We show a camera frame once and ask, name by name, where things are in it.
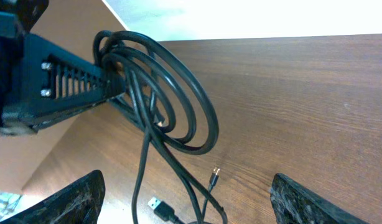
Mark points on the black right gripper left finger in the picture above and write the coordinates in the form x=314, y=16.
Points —
x=79, y=202

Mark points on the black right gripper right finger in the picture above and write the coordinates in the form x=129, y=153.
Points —
x=294, y=203

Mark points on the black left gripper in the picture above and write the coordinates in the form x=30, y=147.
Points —
x=55, y=84

